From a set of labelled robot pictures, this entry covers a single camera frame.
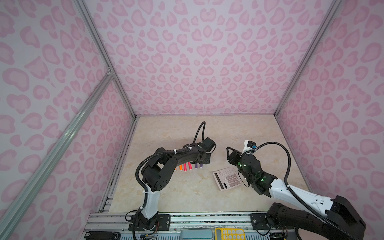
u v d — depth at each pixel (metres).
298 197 0.48
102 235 0.69
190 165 0.93
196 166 0.93
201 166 0.92
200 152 0.68
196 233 0.70
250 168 0.59
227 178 0.86
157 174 0.53
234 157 0.70
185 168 0.92
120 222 0.75
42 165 0.52
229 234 0.69
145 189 0.53
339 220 0.40
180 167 0.92
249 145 0.69
